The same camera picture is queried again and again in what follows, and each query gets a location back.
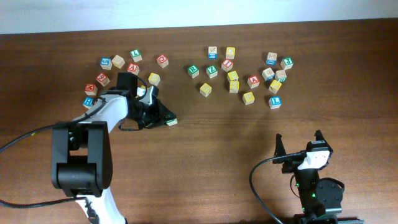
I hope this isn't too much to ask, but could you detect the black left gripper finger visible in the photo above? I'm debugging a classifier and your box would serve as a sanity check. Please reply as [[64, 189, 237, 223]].
[[158, 100, 177, 120], [146, 119, 167, 129]]

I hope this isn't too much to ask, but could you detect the red side wooden block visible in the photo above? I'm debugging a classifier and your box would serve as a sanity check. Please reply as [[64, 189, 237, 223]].
[[166, 118, 178, 126]]

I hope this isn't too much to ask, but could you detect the red C letter block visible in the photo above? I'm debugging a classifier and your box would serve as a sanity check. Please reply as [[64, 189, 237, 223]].
[[156, 54, 169, 68]]

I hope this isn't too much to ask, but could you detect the red I letter block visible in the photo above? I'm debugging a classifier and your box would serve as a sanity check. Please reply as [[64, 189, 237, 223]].
[[221, 58, 233, 72]]

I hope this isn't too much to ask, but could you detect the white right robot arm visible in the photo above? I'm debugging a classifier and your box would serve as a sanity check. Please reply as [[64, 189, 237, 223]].
[[274, 130, 364, 224]]

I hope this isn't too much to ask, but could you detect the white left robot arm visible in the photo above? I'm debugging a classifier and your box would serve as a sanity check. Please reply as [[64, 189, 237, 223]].
[[51, 72, 177, 223]]

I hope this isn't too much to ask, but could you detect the yellow block left cluster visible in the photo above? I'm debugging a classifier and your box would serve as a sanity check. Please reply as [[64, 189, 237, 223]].
[[149, 73, 161, 86]]

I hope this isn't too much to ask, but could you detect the yellow block cluster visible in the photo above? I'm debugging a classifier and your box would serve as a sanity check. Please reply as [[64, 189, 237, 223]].
[[269, 80, 282, 94], [149, 73, 161, 86]]

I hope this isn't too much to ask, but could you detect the yellow block near R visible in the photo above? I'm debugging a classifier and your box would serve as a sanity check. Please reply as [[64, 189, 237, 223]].
[[200, 83, 212, 97]]

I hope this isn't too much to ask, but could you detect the blue L letter block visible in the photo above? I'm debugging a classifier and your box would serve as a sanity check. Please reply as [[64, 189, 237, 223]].
[[269, 96, 282, 110]]

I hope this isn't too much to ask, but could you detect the red A block left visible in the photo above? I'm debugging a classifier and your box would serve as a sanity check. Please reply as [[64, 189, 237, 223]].
[[127, 63, 140, 75]]

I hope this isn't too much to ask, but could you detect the green R letter block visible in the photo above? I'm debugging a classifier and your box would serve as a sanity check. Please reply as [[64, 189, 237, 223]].
[[187, 65, 200, 78]]

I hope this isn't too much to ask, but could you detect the red 6 number block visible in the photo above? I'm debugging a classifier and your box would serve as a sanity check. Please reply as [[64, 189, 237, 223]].
[[96, 72, 110, 86]]

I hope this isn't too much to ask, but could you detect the blue H block upper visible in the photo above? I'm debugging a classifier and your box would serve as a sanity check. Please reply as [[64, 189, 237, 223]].
[[82, 97, 95, 109]]

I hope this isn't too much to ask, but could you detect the plain wooden block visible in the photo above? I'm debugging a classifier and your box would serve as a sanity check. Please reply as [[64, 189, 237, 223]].
[[111, 55, 125, 68]]

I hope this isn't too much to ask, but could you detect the yellow umbrella picture block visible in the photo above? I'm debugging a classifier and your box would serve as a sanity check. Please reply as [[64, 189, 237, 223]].
[[243, 91, 255, 105]]

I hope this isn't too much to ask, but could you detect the red M letter block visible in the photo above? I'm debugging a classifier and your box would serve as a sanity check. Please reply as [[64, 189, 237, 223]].
[[85, 84, 98, 96]]

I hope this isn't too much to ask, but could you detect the green Z letter block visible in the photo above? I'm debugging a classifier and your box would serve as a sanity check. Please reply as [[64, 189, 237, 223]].
[[206, 65, 218, 78]]

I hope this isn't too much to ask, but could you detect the green L letter block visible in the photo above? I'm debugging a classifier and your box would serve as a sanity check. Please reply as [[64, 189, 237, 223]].
[[130, 49, 142, 62]]

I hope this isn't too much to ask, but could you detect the yellow block right cluster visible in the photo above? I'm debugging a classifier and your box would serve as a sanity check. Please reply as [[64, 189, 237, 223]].
[[269, 80, 282, 94]]

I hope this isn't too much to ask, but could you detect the blue G letter block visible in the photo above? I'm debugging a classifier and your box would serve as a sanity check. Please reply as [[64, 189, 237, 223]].
[[100, 57, 113, 70]]

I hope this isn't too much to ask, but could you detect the yellow block lower middle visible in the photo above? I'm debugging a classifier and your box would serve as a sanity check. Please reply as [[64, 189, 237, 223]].
[[229, 80, 239, 93]]

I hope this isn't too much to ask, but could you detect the red A letter block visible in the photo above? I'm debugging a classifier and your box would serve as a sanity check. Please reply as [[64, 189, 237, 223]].
[[248, 75, 260, 88]]

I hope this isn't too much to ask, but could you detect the green R side block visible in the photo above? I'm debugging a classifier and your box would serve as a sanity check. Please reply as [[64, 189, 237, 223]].
[[275, 70, 287, 82]]

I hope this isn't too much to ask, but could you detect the yellow block upper middle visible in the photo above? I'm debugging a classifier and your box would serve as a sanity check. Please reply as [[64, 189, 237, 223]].
[[227, 71, 239, 82]]

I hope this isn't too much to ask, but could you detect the blue side wooden block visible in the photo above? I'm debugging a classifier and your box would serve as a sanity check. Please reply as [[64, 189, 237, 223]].
[[262, 68, 275, 82]]

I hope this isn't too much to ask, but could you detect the blue side top block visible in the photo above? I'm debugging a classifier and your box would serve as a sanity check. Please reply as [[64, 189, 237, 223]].
[[208, 46, 218, 59]]

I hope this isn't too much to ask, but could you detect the green J letter block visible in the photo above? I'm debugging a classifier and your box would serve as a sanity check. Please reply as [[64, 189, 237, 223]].
[[280, 57, 294, 70]]

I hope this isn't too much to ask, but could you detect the yellow top back block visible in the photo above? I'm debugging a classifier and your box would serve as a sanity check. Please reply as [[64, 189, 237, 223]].
[[226, 47, 236, 60]]

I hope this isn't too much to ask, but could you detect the blue X wooden block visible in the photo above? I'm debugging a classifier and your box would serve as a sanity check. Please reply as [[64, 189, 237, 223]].
[[266, 52, 277, 66]]

